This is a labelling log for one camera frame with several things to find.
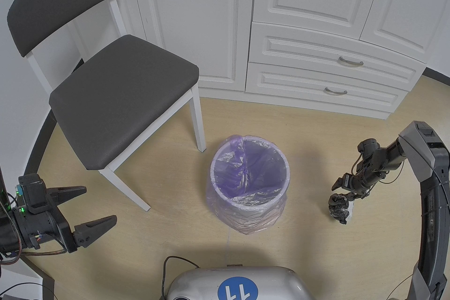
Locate black cable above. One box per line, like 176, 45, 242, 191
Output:
386, 274, 415, 300
161, 256, 201, 299
0, 242, 68, 266

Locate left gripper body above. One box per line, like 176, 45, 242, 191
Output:
11, 206, 77, 254

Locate black plastic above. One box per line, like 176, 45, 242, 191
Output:
328, 194, 353, 226

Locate white trash bin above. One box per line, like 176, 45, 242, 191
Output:
210, 139, 292, 222

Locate white chair with grey cushions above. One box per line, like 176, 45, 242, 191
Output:
6, 0, 206, 212

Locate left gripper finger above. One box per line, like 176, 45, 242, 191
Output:
46, 185, 88, 208
72, 215, 118, 249

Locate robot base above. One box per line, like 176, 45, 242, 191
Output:
168, 264, 314, 300

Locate purple plastic bag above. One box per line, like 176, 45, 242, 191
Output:
205, 134, 292, 235

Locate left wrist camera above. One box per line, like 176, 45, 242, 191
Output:
16, 173, 50, 215

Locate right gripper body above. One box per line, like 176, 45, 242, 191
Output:
341, 170, 374, 195

